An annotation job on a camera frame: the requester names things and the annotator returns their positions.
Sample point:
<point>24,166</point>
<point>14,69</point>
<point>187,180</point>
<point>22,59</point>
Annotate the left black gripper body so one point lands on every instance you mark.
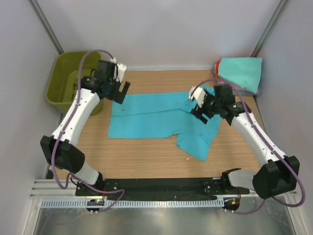
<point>117,93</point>

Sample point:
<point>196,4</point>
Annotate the aluminium frame rail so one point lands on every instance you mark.
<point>264,190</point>

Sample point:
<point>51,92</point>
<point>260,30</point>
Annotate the folded pink t shirt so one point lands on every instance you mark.
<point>244,89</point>

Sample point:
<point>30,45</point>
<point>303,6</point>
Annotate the slotted cable duct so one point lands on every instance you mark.
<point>97,203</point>

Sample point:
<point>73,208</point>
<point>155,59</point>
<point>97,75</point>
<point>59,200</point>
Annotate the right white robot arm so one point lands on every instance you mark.
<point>277,173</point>

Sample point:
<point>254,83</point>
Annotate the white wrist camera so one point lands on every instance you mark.
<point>119,70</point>
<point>197,94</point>

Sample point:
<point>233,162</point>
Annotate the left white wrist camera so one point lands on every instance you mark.
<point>119,70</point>

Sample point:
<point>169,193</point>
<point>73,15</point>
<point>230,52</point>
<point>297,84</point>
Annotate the blue t shirt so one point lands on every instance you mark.
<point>161,115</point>

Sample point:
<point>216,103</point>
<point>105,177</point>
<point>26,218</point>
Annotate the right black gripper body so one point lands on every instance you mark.
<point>204,110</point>

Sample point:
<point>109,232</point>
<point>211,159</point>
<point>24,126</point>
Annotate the green plastic bin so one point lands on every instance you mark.
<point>62,85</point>

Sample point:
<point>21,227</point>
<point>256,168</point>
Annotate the folded orange t shirt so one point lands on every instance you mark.
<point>215,70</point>

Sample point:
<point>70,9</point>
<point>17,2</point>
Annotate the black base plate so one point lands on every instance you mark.
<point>172,189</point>

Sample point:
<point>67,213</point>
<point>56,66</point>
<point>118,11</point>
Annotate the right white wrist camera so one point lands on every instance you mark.
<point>197,94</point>

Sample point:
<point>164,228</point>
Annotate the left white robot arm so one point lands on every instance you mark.
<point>60,149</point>

